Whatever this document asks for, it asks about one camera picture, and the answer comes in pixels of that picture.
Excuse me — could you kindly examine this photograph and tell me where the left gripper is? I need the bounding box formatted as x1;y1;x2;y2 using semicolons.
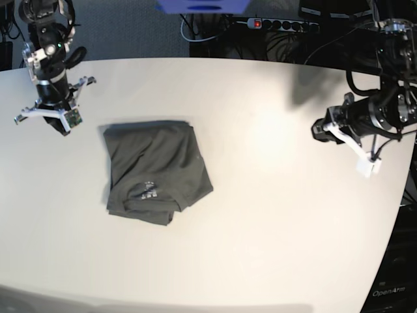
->
311;92;382;161

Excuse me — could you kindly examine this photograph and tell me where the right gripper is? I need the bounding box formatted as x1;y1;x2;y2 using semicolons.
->
14;76;96;136

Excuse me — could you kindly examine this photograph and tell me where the grey T-shirt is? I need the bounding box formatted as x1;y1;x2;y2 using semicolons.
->
103;121;214;226

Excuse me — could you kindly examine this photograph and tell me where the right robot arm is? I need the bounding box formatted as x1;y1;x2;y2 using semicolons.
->
14;1;96;136

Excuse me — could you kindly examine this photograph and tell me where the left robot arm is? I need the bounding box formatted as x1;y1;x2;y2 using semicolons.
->
311;1;416;178

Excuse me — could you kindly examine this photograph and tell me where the black box at left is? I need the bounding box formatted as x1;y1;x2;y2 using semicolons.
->
0;42;13;71

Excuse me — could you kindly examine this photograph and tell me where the black OpenArm box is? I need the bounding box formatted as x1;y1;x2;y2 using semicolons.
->
361;205;416;312

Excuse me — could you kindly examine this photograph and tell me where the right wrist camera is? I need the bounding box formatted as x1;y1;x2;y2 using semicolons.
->
64;108;83;129

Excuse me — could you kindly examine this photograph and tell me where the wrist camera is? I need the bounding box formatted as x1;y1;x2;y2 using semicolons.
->
64;108;83;129
356;158;382;178

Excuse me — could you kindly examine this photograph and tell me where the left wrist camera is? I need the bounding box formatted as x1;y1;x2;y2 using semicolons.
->
356;158;382;178

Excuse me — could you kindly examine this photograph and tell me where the black cable on floor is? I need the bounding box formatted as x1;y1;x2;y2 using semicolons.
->
19;0;40;69

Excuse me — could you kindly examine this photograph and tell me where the white cable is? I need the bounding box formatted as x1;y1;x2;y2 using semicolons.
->
179;14;218;42

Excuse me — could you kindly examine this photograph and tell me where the blue plastic mount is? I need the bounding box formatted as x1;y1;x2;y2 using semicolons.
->
158;0;250;14

